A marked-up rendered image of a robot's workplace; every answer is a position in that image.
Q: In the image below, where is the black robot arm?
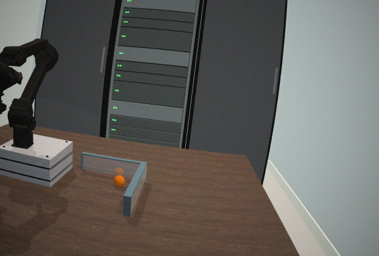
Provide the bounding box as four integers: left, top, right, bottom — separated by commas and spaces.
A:
0, 38, 59, 149

